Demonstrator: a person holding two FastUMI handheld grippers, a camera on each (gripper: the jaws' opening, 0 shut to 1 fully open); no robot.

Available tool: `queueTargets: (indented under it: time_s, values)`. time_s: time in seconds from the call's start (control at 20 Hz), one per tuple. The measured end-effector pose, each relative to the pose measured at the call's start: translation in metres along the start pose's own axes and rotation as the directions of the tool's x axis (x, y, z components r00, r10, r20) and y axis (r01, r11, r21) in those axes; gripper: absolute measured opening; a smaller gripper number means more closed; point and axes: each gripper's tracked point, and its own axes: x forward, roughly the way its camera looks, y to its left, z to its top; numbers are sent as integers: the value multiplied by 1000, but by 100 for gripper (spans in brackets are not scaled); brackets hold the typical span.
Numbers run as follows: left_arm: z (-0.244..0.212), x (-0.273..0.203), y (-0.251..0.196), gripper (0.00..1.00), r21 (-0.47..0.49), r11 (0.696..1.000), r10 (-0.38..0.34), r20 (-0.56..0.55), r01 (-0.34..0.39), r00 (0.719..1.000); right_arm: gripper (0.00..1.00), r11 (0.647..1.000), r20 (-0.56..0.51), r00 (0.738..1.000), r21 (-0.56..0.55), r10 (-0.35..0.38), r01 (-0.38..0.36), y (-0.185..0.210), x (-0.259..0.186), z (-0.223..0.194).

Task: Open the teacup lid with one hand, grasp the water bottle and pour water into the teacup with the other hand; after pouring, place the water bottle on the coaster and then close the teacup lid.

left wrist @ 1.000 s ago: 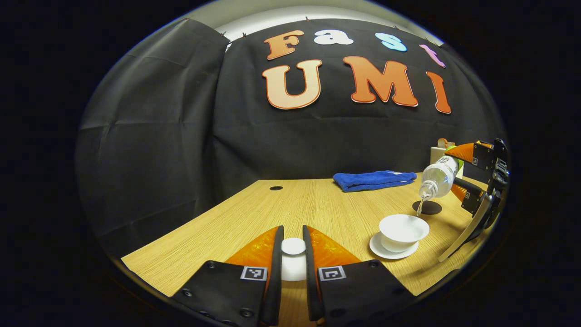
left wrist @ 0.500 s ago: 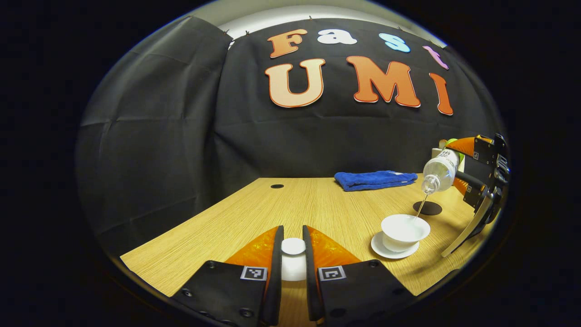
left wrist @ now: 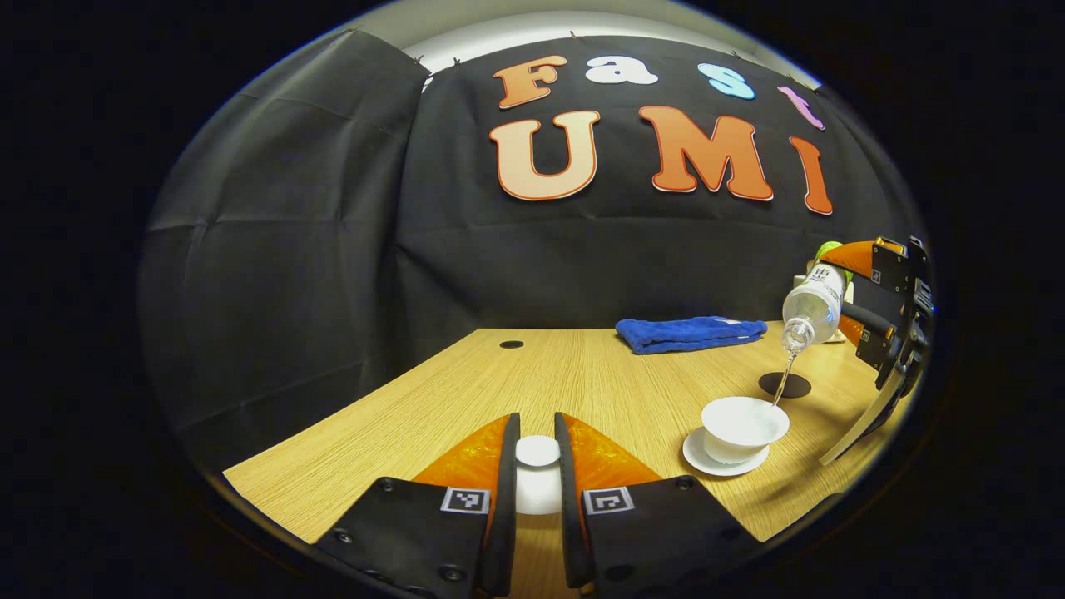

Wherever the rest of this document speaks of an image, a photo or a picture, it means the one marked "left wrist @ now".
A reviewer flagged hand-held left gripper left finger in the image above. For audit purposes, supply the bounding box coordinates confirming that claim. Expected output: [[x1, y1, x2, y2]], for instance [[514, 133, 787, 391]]
[[312, 413, 523, 599]]

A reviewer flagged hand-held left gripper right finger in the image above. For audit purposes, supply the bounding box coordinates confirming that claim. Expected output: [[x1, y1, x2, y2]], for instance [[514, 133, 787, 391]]
[[555, 413, 762, 596]]

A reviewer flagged white teacup lid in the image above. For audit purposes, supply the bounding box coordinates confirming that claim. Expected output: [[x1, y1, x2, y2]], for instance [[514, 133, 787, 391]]
[[514, 436, 563, 517]]

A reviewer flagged white green water bottle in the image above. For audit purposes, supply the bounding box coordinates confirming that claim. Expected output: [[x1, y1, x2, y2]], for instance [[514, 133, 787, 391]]
[[780, 240, 854, 354]]

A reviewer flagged dark round coaster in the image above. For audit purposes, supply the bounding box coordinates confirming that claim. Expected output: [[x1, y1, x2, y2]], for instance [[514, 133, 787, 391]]
[[758, 371, 812, 399]]

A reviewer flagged white teacup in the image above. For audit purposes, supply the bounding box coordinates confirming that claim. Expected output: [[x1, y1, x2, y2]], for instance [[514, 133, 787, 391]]
[[701, 396, 791, 465]]

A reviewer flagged white saucer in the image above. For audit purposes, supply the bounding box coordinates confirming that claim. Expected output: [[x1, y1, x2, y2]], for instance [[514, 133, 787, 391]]
[[682, 426, 771, 478]]

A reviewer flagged blue folded towel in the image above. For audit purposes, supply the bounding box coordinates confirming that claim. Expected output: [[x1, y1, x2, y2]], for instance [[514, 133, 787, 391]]
[[616, 315, 769, 355]]

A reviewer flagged black backdrop cloth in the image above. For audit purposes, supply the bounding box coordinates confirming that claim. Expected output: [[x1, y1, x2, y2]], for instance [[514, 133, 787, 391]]
[[137, 29, 924, 467]]

